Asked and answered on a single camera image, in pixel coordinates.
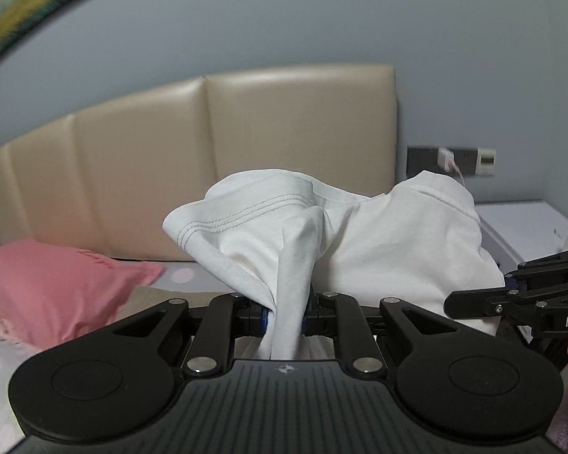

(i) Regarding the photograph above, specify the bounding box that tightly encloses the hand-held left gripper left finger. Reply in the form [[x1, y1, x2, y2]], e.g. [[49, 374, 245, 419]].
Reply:
[[111, 293, 272, 379]]

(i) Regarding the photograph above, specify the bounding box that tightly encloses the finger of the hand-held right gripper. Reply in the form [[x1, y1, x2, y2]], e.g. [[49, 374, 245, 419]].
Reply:
[[444, 286, 520, 321], [504, 245, 568, 291]]

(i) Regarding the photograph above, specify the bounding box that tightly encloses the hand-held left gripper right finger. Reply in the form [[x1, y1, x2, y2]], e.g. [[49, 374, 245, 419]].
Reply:
[[303, 292, 456, 379]]

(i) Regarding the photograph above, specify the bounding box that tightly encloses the white t-shirt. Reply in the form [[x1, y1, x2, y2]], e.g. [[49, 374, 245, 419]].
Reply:
[[162, 168, 514, 360]]

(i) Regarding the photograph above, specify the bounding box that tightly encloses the white nightstand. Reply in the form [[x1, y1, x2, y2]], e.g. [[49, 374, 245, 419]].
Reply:
[[473, 200, 568, 276]]

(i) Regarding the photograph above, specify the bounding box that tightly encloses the beige padded headboard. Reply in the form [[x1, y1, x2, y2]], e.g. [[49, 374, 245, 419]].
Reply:
[[0, 62, 399, 263]]

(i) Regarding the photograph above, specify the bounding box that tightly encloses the pink pillow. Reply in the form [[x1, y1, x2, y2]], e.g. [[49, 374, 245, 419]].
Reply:
[[0, 239, 166, 351]]

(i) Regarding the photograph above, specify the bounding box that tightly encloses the white wall switch panel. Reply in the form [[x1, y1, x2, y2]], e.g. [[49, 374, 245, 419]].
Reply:
[[476, 148, 498, 177]]

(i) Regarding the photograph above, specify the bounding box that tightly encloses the grey wall socket panel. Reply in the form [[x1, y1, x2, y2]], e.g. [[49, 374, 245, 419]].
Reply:
[[407, 146, 478, 177]]

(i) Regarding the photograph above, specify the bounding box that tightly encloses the framed wall painting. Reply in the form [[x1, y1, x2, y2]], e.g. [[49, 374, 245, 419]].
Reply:
[[0, 0, 140, 70]]

